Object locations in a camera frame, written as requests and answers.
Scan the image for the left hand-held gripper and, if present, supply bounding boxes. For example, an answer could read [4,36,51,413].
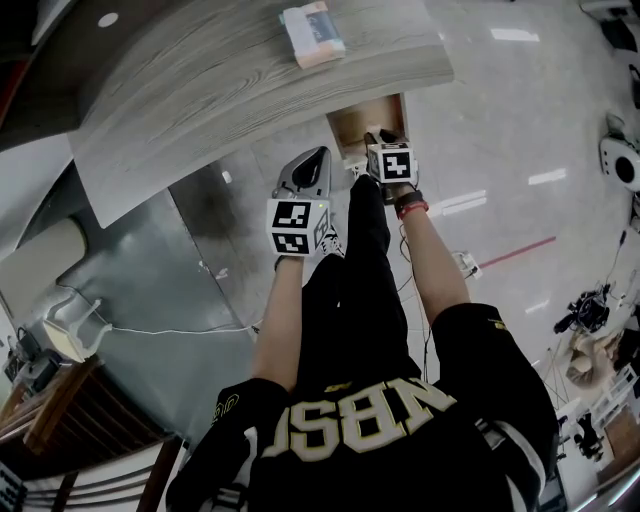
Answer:
[266,146,334,257]

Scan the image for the white round machine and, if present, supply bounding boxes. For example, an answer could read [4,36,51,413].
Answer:
[598,113,640,194]

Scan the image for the black floor cable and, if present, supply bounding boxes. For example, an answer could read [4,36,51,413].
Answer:
[397,222,434,382]

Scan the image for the white small rack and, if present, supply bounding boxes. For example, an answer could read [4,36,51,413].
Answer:
[42,297,114,364]

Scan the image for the small cardboard box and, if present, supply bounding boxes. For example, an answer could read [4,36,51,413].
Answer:
[325,92,411,177]

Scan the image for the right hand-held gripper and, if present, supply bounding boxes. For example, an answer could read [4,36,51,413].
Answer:
[363,128,420,187]

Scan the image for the person's right forearm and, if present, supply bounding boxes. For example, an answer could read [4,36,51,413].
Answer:
[398,197,474,329]

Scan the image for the person's left forearm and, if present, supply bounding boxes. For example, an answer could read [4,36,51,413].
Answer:
[251,253,307,396]

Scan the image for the black wristband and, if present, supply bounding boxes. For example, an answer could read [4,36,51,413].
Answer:
[393,190,425,211]

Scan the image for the black office chair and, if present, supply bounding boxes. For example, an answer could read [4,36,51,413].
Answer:
[572,412,606,459]

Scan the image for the grey wooden shelf unit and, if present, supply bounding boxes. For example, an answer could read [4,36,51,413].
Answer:
[0,0,126,151]

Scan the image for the brown wooden cabinet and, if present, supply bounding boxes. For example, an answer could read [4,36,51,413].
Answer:
[0,354,186,512]

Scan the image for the white pedestal table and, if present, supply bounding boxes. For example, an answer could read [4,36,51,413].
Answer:
[0,217,89,321]

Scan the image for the white power strip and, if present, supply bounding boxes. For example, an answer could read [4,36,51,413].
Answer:
[452,249,484,280]

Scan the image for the brown bag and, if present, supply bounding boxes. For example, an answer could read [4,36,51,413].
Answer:
[567,329,619,387]

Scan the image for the grey wood-grain desk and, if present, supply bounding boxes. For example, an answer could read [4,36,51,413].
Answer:
[67,0,456,231]

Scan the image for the person's black jersey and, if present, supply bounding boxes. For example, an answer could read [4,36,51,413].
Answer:
[166,301,560,512]

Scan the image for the white floor cable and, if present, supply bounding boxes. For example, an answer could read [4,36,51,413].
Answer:
[112,323,251,337]

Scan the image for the pastel tissue pack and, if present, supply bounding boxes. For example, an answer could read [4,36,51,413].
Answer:
[278,1,347,70]

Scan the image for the red wristband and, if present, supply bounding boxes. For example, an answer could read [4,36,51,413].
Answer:
[397,201,430,221]

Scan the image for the person's black trousers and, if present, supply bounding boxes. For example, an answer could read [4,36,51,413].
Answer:
[299,174,424,396]

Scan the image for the black camera gear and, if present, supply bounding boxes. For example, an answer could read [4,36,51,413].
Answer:
[553,283,612,335]

